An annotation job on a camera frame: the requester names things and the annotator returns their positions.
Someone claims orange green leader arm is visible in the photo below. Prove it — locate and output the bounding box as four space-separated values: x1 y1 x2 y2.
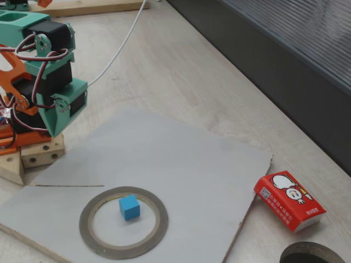
4 0 53 12

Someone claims small blue cube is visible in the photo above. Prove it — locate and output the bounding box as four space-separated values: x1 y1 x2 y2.
118 194 141 221

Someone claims red and white carton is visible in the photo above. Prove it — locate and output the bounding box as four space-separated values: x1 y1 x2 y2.
253 169 327 234

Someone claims wooden base block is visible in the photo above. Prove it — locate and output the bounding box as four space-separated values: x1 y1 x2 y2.
20 133 66 169

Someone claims red controller circuit board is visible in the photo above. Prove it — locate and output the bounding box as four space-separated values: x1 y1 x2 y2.
0 95 12 127

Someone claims orange printed board holder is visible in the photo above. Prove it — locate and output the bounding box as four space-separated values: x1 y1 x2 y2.
0 128 16 156

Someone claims wooden base plank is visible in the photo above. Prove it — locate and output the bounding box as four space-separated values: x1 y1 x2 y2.
0 149 25 186

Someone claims light wooden mounting plank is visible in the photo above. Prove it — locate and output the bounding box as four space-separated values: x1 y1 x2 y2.
27 0 150 19

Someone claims grey painted plywood board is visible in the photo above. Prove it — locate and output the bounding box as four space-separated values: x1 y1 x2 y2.
0 105 274 263

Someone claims ribbed glass desk partition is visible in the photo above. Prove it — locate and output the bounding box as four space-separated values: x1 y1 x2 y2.
167 0 351 178

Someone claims white USB cable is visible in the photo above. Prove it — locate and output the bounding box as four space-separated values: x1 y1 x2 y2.
87 0 148 86

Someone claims grey ring of tape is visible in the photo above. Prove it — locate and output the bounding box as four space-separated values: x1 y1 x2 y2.
78 186 169 260

